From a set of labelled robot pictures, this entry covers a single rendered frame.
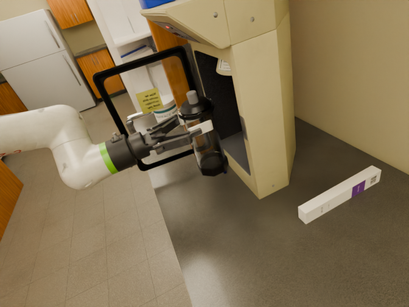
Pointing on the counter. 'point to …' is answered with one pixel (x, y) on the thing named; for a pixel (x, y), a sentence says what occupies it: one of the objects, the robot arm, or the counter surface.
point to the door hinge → (194, 69)
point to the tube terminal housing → (261, 89)
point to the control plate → (174, 30)
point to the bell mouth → (223, 67)
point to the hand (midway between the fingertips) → (198, 121)
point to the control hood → (195, 20)
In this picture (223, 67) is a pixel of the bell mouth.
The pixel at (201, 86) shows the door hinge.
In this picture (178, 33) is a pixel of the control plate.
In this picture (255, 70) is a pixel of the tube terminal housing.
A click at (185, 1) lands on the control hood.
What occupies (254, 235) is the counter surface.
